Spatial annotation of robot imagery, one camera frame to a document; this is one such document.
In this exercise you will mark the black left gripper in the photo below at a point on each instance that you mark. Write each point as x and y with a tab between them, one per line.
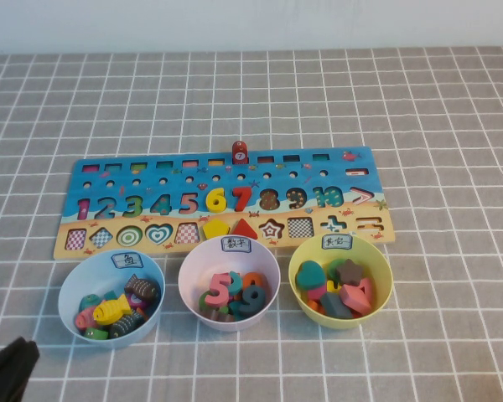
8	372

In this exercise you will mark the yellow wooden fish piece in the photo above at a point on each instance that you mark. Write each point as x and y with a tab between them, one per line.
111	310

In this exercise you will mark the pink wooden fish piece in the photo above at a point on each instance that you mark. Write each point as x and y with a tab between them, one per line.
84	320

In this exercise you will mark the green wooden fish piece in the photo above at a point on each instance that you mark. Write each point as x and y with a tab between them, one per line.
95	333
88	301

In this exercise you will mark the light blue plastic bowl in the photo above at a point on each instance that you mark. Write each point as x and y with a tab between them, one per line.
73	289

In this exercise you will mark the dark grey wooden fish piece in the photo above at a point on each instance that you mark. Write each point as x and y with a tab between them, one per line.
126	326

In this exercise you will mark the teal wooden fish piece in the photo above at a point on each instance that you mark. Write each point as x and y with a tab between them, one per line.
110	295

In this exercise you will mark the magenta wooden fish piece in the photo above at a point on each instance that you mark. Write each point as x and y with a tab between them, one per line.
136	300

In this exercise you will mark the orange wooden fish piece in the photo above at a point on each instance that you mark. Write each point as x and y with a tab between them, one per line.
143	314

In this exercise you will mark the brown wooden fish piece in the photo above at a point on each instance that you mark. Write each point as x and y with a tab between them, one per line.
142	287

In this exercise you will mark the paper label on blue bowl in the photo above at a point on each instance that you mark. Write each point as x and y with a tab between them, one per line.
128	260

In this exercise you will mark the green wooden number piece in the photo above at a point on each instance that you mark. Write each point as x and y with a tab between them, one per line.
202	302

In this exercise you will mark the light pink plastic bowl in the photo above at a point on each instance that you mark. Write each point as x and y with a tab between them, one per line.
193	268

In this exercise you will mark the teal wooden number piece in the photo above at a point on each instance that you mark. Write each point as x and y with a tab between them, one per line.
236	287

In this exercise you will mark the yellow wooden pentagon piece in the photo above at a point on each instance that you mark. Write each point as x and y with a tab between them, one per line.
216	228

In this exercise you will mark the paper label on pink bowl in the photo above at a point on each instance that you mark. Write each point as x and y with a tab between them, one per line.
236	244

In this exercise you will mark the orange wooden number piece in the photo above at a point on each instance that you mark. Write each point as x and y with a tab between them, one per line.
257	279

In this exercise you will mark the red wooden triangle piece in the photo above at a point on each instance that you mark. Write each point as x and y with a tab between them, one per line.
244	231

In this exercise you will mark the orange wooden shape piece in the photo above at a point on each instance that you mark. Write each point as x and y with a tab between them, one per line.
315	306

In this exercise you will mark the magenta wooden shape piece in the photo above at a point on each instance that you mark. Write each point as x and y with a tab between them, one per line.
314	293

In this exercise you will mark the teal wooden heart piece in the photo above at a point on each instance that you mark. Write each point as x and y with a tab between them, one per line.
311	275

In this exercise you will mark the red fish piece numbered seven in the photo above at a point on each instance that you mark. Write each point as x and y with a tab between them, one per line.
240	153

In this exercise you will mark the ocean themed wooden puzzle board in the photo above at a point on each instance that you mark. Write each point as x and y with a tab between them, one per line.
276	184

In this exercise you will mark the slate grey wooden diamond piece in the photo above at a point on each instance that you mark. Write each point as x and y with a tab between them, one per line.
335	305

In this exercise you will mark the yellow wooden shape piece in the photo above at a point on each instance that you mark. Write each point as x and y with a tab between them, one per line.
332	288

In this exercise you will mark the paper label on yellow bowl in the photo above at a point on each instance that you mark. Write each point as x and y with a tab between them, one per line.
337	242

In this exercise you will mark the salmon pink wooden square piece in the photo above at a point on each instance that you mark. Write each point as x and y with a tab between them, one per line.
354	297

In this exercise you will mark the brown wooden star piece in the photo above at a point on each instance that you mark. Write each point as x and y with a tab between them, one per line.
350	271

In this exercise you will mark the light yellow plastic bowl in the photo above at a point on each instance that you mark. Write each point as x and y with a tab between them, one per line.
377	268

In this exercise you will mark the pink wooden number five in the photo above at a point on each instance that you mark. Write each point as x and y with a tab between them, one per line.
214	299

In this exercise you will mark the dark teal number nine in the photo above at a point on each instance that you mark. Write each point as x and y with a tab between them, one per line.
247	310

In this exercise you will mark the yellow wooden number six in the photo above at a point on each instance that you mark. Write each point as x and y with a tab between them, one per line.
213	204

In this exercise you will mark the red wooden number seven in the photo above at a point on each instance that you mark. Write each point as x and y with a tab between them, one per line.
242	200

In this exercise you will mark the grey checked tablecloth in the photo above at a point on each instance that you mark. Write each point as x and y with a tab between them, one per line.
444	125

